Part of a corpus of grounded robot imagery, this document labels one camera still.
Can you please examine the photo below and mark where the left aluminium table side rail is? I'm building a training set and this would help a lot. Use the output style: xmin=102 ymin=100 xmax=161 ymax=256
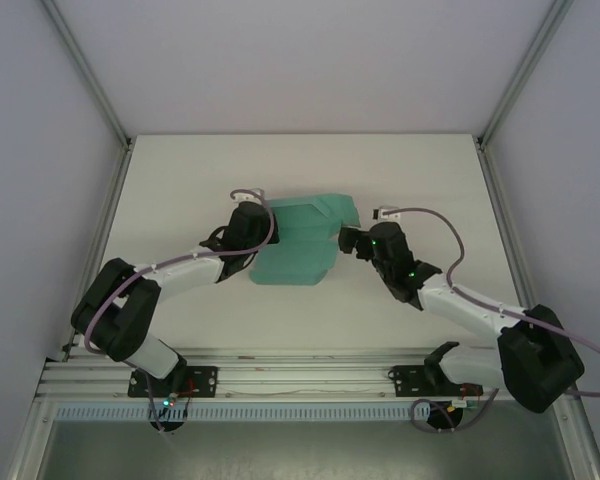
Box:
xmin=61 ymin=139 xmax=134 ymax=361

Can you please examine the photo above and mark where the right aluminium frame post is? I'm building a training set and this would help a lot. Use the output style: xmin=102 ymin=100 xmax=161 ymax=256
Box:
xmin=476 ymin=0 xmax=576 ymax=147

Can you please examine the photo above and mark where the aluminium table side rail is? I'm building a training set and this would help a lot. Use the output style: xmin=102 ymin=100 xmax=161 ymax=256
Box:
xmin=61 ymin=139 xmax=134 ymax=361
xmin=474 ymin=139 xmax=569 ymax=359

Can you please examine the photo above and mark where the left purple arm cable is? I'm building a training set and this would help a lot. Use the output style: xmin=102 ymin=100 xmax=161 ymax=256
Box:
xmin=84 ymin=188 xmax=276 ymax=434

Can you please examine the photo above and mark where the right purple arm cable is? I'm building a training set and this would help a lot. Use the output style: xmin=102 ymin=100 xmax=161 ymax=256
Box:
xmin=412 ymin=207 xmax=600 ymax=434

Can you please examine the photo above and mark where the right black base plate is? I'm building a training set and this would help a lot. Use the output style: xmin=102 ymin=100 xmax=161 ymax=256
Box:
xmin=387 ymin=364 xmax=481 ymax=399

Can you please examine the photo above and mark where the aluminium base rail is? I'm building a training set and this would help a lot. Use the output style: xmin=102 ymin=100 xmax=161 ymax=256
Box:
xmin=34 ymin=349 xmax=580 ymax=401

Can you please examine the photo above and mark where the aluminium frame post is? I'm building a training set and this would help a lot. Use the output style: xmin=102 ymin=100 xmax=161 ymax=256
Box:
xmin=476 ymin=0 xmax=576 ymax=147
xmin=42 ymin=0 xmax=134 ymax=150

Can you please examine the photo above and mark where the right aluminium table side rail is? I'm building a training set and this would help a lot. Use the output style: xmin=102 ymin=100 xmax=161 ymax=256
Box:
xmin=474 ymin=139 xmax=569 ymax=359

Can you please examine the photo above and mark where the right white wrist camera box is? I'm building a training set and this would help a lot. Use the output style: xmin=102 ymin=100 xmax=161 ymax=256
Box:
xmin=371 ymin=203 xmax=402 ymax=222

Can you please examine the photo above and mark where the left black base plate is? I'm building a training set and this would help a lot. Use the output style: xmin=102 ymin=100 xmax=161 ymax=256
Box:
xmin=127 ymin=365 xmax=219 ymax=399

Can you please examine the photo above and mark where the grey slotted cable duct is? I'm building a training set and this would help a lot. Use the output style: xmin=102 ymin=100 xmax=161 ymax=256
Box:
xmin=54 ymin=404 xmax=464 ymax=422

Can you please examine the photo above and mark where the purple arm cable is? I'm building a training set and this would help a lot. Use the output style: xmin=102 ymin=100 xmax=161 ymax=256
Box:
xmin=84 ymin=188 xmax=276 ymax=434
xmin=412 ymin=207 xmax=600 ymax=434

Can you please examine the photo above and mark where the teal paper box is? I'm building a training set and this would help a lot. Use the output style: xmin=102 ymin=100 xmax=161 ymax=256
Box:
xmin=249 ymin=192 xmax=364 ymax=289

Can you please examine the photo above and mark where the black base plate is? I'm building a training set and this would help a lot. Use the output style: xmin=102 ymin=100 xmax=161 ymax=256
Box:
xmin=127 ymin=365 xmax=219 ymax=399
xmin=387 ymin=364 xmax=481 ymax=399

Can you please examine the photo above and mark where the left aluminium frame post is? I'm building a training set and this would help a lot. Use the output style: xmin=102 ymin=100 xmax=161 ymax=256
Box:
xmin=42 ymin=0 xmax=134 ymax=150

